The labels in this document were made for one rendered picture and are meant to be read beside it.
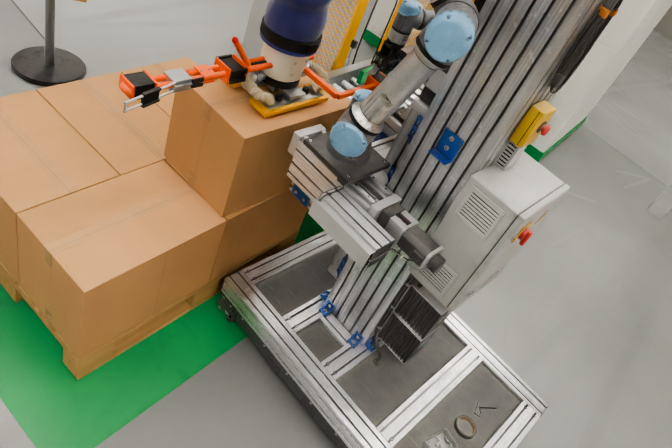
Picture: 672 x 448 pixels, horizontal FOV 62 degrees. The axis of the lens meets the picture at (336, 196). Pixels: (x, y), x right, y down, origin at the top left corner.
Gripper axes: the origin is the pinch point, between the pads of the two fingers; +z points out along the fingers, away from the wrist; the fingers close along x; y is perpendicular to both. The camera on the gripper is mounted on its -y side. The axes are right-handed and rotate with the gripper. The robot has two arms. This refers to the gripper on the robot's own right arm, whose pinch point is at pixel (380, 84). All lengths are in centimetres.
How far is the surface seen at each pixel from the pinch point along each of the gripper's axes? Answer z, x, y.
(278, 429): 109, 60, 70
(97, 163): 53, -52, 87
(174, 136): 40, -42, 61
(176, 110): 28, -43, 61
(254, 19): 57, -138, -65
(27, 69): 104, -187, 53
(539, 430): 110, 136, -31
